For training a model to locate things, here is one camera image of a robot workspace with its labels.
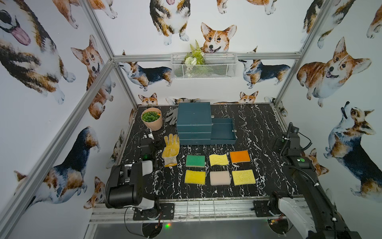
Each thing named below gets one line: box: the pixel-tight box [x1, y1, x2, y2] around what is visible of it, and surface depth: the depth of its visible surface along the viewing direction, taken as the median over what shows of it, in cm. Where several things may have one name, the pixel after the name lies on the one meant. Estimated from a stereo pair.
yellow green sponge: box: [208, 153, 229, 167], surface depth 92 cm
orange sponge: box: [229, 150, 251, 164], surface depth 94 cm
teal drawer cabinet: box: [176, 102, 214, 146], surface depth 89 cm
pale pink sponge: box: [209, 170, 231, 186], surface depth 85 cm
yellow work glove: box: [161, 133, 181, 167], surface depth 96 cm
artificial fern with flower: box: [184, 39, 206, 78], surface depth 86 cm
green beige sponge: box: [185, 154, 206, 168], surface depth 92 cm
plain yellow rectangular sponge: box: [231, 169, 257, 186], surface depth 85 cm
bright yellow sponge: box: [184, 169, 207, 186], surface depth 86 cm
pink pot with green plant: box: [140, 107, 163, 131], surface depth 102 cm
